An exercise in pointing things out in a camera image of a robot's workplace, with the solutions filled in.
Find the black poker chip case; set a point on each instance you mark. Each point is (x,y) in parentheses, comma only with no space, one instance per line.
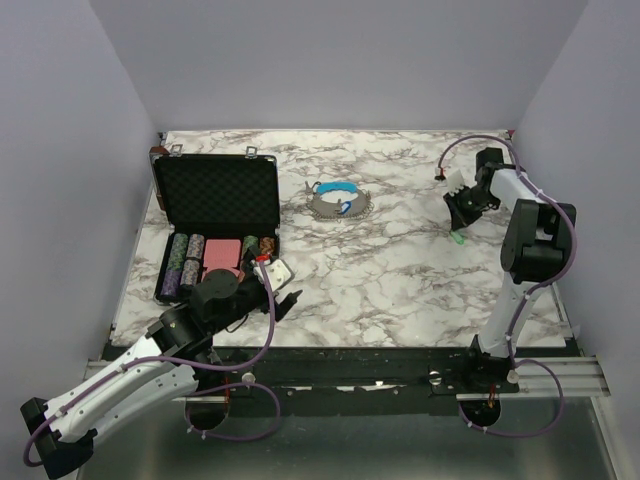
(220,196)

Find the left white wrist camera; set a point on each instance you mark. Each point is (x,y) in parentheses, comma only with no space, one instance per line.
(276,271)

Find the pink playing card deck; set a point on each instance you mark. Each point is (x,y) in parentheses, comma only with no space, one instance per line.
(221,253)

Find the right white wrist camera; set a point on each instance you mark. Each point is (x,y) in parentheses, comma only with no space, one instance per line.
(454,181)

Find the blue carabiner clip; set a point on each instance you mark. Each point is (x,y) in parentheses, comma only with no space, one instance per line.
(344,208)

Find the blue silicone band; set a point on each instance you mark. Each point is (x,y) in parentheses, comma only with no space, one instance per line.
(327,187)

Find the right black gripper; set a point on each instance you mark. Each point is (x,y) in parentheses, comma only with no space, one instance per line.
(459,218)

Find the black mounting base plate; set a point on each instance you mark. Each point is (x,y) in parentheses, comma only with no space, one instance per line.
(329,382)

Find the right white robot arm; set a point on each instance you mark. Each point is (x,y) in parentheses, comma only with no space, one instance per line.
(537,248)

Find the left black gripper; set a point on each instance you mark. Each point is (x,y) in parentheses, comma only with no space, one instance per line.
(289,300)

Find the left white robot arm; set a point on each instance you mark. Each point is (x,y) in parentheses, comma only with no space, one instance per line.
(173,358)

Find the grey poker chip stack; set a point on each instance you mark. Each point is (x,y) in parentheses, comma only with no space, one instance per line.
(195,247)

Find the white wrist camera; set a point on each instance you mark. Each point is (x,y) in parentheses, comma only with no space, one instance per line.
(454,181)
(276,271)

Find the green key tag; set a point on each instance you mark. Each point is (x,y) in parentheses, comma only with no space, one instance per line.
(457,237)

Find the green poker chip stack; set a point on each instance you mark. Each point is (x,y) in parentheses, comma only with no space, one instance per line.
(178,251)

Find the green red chip stack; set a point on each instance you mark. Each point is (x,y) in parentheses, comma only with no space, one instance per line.
(250,245)

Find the aluminium frame rail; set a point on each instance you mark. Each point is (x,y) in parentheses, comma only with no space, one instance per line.
(313,382)

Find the grey lower chip stack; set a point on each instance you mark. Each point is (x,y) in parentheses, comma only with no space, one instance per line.
(190,273)

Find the purple poker chip stack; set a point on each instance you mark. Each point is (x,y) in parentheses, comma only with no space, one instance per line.
(171,283)

